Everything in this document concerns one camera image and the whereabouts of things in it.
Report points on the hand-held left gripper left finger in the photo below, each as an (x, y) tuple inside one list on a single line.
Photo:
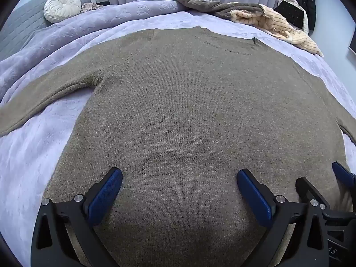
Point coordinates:
[(107, 192)]

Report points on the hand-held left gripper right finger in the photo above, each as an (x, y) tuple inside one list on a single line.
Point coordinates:
[(254, 197)]

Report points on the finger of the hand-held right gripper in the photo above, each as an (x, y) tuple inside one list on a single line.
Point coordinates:
[(343, 173), (308, 189)]

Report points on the olive brown knit sweater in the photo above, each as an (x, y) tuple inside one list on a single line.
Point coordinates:
[(180, 103)]

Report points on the lavender fleece blanket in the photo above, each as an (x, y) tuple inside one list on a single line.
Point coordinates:
[(41, 150)]

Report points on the dark framed panel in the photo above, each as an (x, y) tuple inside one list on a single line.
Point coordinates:
[(352, 46)]

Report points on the cream striped garment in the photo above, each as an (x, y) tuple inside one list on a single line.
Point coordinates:
[(278, 25)]

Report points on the black speckled garment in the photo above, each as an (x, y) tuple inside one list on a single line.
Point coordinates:
[(290, 12)]

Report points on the small beige cloth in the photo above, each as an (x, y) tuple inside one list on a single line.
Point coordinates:
[(90, 7)]

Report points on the grey quilted headboard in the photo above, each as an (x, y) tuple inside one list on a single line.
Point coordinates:
[(25, 22)]

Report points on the round cream pleated pillow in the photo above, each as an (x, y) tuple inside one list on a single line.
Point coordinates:
[(62, 7)]

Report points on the brown fleece cloth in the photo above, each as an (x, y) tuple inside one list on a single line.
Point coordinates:
[(211, 5)]

